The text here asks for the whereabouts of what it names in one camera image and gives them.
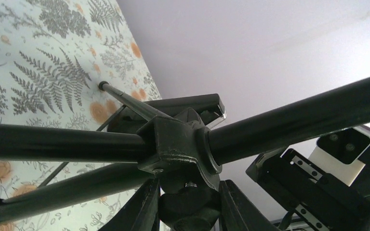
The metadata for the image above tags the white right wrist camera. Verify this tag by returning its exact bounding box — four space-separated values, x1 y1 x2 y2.
308 125 370 186

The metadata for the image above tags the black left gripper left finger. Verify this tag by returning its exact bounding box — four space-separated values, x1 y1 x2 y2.
99 179 160 231

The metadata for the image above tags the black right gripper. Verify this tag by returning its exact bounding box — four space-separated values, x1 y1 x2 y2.
246 149 370 231

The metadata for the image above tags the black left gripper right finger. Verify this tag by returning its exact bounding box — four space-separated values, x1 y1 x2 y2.
219 180 279 231

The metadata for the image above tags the black metronome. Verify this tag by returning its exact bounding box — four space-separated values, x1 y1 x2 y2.
107 93 226 134

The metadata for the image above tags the black music stand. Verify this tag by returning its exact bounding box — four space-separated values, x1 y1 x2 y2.
0 77 370 231

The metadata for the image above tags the floral patterned mat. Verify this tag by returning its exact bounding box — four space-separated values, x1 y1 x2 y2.
0 0 161 231

